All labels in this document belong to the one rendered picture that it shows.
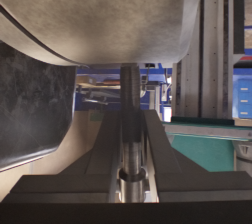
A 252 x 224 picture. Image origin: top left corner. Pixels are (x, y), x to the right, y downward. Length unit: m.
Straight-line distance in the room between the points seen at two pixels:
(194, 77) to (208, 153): 0.46
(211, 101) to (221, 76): 0.16
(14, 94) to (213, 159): 1.02
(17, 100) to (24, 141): 0.06
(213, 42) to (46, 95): 1.10
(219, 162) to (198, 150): 0.12
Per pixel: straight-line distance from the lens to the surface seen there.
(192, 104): 1.17
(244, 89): 2.14
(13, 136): 0.28
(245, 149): 1.01
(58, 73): 0.34
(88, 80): 2.17
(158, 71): 1.87
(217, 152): 1.12
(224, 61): 1.19
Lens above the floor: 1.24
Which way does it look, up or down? 4 degrees down
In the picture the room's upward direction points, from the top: 177 degrees counter-clockwise
